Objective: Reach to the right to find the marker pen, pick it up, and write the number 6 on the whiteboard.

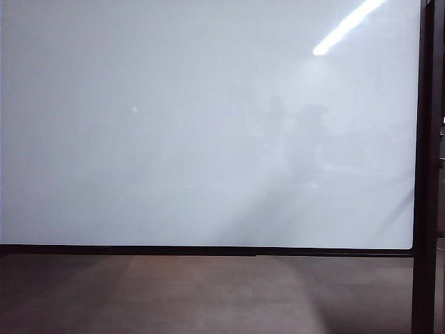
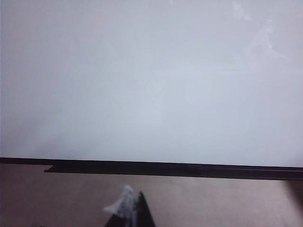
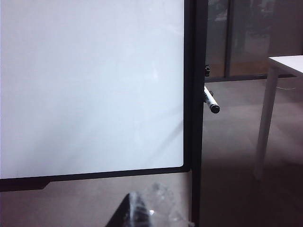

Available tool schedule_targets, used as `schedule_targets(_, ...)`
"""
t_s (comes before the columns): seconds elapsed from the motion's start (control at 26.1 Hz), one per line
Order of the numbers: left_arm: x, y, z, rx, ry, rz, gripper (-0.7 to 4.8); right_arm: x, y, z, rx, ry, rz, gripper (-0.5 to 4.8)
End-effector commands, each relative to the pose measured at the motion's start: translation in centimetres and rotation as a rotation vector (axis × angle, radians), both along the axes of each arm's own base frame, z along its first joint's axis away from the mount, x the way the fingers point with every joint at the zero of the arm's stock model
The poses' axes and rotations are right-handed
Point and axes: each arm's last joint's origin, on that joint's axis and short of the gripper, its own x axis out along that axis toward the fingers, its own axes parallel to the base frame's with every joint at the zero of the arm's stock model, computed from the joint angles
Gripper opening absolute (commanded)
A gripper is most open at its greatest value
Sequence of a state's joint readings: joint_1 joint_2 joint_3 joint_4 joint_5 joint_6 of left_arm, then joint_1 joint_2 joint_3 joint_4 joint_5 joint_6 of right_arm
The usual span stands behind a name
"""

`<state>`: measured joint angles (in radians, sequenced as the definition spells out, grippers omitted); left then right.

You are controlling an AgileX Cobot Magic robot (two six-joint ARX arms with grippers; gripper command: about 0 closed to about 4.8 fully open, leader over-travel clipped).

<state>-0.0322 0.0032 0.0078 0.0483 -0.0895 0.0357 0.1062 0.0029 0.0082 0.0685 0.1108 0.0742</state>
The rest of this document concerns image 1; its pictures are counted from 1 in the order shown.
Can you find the white whiteboard panel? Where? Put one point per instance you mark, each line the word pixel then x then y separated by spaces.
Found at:
pixel 174 121

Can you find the white whiteboard with black frame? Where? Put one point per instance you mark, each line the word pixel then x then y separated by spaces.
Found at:
pixel 208 250

